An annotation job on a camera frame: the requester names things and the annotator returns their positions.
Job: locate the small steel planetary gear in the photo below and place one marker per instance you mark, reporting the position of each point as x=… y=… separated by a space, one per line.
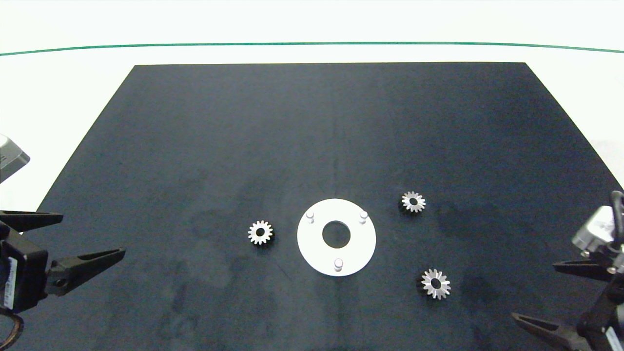
x=442 y=287
x=419 y=203
x=267 y=233

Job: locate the round white plate with pins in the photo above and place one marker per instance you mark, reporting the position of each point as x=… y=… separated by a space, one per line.
x=360 y=243

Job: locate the dark rectangular work mat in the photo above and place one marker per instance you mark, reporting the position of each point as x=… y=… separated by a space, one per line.
x=312 y=122

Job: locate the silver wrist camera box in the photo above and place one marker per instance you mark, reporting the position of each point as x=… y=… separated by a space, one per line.
x=12 y=158
x=594 y=229

